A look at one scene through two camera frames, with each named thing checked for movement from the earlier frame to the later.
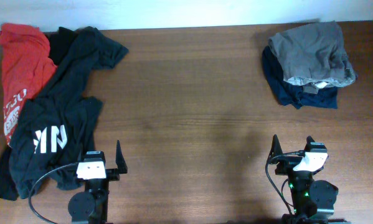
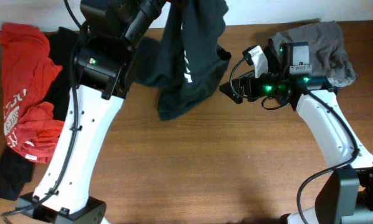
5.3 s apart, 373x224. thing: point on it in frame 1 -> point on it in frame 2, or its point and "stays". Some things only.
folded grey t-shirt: [314, 55] stays
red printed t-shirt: [26, 61] stays
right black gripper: [287, 163] -> [249, 79]
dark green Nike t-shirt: [56, 127] -> [187, 63]
